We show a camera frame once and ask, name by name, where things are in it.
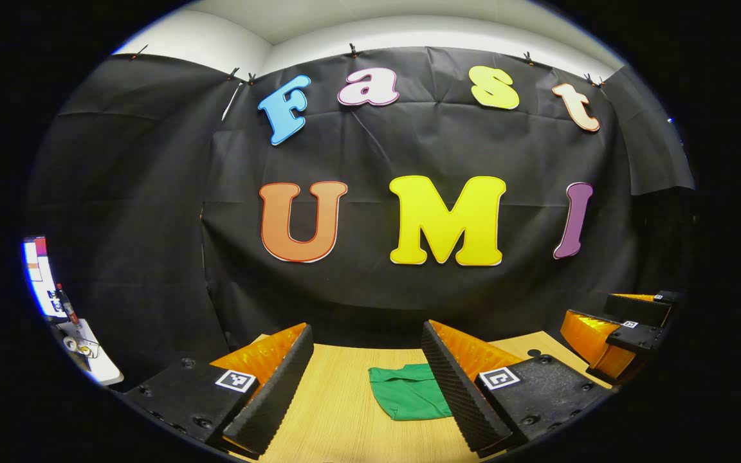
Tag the yellowish tape roll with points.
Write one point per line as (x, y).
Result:
(87, 349)

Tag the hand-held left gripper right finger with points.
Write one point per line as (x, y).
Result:
(457, 392)

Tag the green T-shirt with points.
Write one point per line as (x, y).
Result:
(409, 392)

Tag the white tape roll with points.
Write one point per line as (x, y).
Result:
(70, 343)

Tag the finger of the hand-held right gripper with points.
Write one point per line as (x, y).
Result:
(592, 341)
(640, 308)

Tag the white side table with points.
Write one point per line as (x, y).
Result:
(103, 366)

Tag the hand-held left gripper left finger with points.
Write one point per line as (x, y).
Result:
(280, 392)

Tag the computer monitor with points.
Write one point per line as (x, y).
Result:
(39, 283)

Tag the red bottle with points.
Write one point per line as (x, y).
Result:
(68, 308)

